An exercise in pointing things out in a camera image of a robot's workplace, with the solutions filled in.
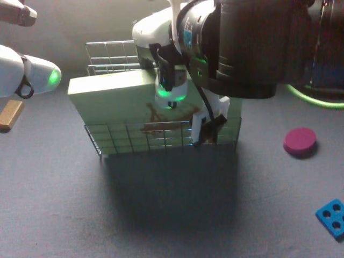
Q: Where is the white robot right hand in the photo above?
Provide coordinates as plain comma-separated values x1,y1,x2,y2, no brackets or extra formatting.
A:
131,5,189,110

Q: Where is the light green box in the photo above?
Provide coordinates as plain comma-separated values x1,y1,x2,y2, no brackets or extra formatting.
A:
67,68,242,156

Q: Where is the plain wooden block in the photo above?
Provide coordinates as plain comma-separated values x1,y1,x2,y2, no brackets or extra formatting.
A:
0,99,25,133

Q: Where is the grey table cloth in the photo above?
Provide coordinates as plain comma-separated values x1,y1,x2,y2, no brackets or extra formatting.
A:
0,61,344,258

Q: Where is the pink round disc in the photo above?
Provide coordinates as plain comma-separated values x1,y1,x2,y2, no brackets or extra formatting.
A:
283,127,317,159

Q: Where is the blue four-hole square block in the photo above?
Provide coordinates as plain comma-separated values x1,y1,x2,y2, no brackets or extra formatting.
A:
315,198,344,242

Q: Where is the wire metal rack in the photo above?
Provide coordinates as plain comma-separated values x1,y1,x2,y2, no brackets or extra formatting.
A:
84,40,242,160

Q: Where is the green cable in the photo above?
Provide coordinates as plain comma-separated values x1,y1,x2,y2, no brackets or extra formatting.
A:
284,84,344,110

